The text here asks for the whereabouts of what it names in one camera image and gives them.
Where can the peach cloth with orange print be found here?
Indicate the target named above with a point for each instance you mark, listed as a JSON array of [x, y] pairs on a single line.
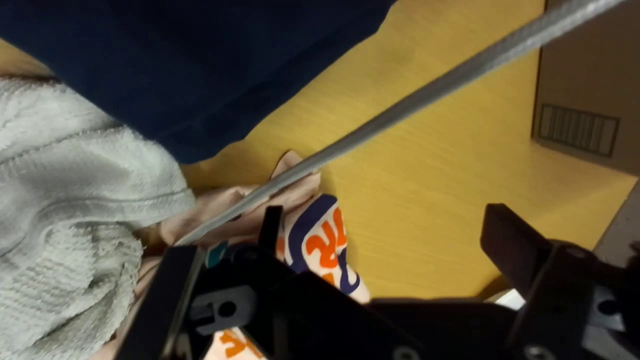
[[320, 246]]

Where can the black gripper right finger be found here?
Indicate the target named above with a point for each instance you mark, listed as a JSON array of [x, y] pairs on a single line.
[[521, 252]]

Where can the brown cardboard box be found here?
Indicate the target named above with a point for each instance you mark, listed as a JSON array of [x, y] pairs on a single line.
[[587, 60]]

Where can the white lace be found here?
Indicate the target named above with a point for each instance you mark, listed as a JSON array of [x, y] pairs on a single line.
[[413, 103]]

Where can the grey white towel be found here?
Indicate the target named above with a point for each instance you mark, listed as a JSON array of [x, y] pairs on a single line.
[[66, 201]]

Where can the navy blue cloth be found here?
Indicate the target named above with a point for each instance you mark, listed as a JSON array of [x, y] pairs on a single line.
[[187, 66]]

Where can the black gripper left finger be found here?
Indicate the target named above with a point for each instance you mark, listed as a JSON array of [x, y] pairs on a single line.
[[151, 313]]

